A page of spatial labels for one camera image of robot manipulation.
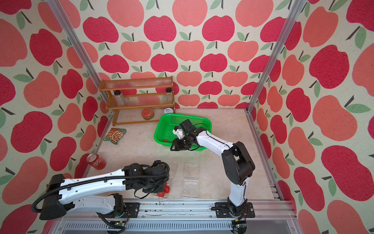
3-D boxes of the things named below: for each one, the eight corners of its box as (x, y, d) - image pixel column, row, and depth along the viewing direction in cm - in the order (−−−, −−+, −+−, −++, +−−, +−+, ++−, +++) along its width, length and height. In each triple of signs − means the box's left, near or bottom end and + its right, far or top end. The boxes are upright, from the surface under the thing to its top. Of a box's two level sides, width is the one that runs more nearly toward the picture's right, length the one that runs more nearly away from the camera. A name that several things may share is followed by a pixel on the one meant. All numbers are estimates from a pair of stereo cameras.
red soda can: (94, 171, 90) (83, 163, 81) (98, 161, 94) (88, 153, 85) (104, 171, 90) (95, 163, 81) (107, 161, 94) (99, 153, 85)
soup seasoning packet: (105, 141, 104) (103, 138, 102) (114, 128, 112) (113, 126, 109) (117, 144, 102) (115, 142, 100) (126, 131, 110) (125, 129, 107)
